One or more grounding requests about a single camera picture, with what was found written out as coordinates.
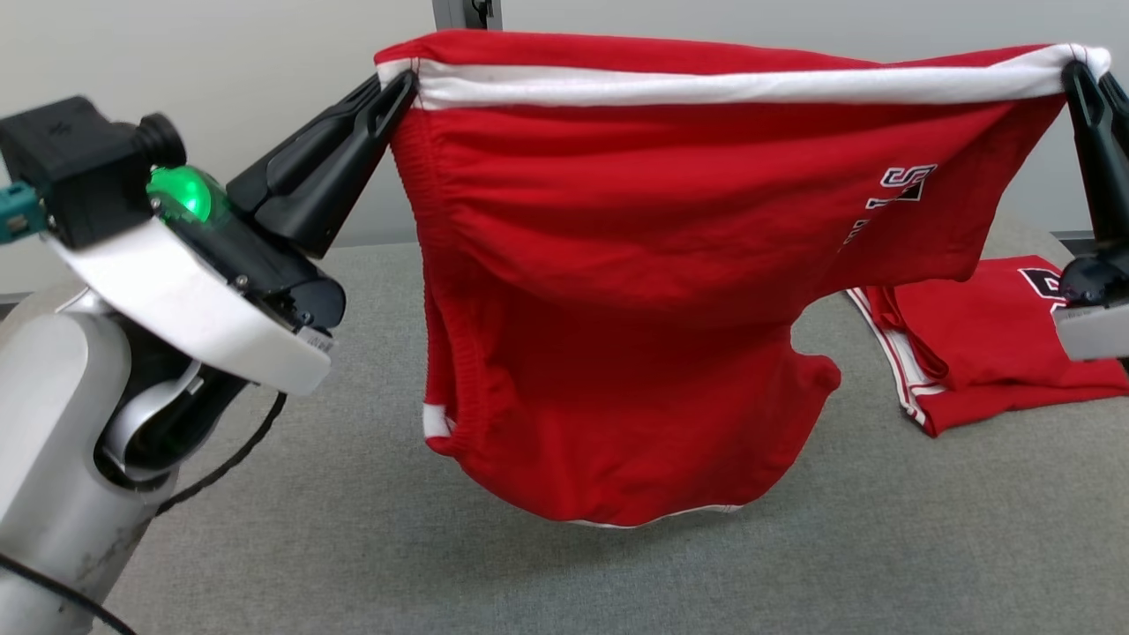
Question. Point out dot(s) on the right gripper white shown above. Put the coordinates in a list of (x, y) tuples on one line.
[(1098, 317)]

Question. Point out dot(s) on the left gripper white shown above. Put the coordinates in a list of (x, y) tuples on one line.
[(194, 300)]

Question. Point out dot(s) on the red white basketball jersey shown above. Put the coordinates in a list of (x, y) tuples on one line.
[(979, 353)]

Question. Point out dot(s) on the red white basketball shorts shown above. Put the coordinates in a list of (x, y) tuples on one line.
[(617, 265)]

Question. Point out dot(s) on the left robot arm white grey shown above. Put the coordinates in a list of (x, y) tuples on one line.
[(44, 423)]

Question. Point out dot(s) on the grey metal partition post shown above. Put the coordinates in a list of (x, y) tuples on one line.
[(454, 13)]

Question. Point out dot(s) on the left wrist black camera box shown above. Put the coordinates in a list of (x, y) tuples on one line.
[(79, 168)]

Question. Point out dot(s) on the left camera teal connector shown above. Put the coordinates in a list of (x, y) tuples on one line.
[(19, 216)]

